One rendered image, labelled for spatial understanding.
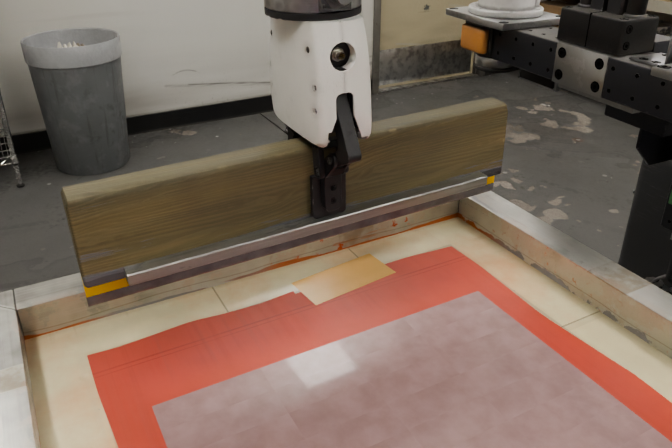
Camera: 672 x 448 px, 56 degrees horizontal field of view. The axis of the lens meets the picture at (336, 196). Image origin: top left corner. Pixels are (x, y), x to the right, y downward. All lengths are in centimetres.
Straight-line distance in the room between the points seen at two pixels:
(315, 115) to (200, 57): 345
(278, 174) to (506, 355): 26
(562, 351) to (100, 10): 337
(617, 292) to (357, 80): 34
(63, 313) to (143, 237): 18
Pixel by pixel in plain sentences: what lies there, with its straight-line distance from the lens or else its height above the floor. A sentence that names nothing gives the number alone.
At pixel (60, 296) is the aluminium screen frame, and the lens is 65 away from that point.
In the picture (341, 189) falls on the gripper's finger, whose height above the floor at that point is 110.
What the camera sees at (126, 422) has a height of 96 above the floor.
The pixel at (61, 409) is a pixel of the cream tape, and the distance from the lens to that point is 58.
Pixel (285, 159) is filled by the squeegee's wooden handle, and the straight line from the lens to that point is 51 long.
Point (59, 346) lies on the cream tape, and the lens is 65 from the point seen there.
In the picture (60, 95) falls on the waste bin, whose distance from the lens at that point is 330.
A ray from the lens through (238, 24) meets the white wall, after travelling 396.
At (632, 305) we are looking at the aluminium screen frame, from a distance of 66.
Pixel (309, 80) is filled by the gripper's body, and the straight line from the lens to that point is 48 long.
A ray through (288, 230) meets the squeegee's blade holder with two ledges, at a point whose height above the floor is 108.
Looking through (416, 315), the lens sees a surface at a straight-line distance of 64.
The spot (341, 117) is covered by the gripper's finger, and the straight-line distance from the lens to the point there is 48.
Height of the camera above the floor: 134
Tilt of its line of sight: 26 degrees down
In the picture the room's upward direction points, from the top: straight up
